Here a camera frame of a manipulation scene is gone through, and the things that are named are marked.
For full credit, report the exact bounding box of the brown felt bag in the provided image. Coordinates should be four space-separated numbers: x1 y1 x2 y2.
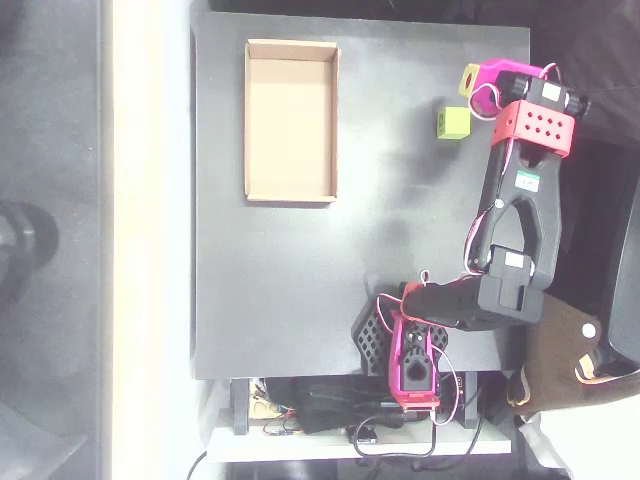
505 292 640 416

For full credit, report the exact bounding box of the small wired circuit board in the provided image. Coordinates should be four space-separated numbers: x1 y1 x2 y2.
262 422 304 438

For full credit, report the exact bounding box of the black fabric pouch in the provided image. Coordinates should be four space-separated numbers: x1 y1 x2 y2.
292 375 406 435

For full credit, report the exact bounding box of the shallow cardboard box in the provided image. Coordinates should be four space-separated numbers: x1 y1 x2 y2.
244 38 341 204

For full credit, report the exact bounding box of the black round stand foot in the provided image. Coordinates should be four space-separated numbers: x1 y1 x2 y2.
0 199 61 306

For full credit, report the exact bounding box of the white shelf board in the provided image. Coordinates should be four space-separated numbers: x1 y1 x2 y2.
207 382 514 464

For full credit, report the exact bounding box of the wooden electronics board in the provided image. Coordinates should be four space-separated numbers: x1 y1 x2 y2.
248 378 296 421

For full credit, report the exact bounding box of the dark grey fabric garment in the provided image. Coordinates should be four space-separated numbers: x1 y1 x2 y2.
529 0 640 151

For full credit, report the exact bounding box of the black table clamp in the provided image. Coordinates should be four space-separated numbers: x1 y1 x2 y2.
230 378 251 436
462 372 482 430

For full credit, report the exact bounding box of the black power cable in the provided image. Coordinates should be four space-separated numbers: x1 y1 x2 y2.
186 449 209 480

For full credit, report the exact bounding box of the looped black cable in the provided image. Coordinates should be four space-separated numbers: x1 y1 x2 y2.
348 384 487 459

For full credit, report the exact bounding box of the black office chair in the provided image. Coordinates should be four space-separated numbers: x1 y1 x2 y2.
597 169 640 379

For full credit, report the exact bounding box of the yellow-green cube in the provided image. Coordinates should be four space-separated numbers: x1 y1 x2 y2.
436 105 472 140

